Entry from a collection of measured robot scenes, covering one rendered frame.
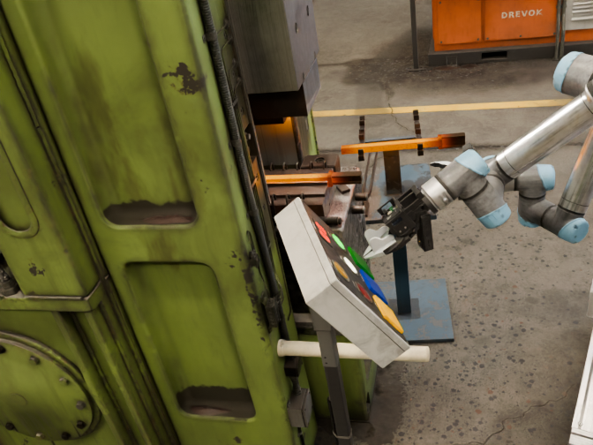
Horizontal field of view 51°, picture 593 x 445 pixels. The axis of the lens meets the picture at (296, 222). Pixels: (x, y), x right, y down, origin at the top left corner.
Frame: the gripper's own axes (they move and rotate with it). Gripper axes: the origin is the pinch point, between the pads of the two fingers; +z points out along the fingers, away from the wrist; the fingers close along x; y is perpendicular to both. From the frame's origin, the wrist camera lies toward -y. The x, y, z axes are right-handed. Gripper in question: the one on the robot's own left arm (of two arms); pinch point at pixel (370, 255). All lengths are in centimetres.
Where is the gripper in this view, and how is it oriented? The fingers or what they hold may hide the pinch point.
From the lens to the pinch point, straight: 155.2
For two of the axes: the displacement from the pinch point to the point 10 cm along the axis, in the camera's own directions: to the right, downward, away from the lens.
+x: 2.2, 5.1, -8.3
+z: -7.5, 6.3, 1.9
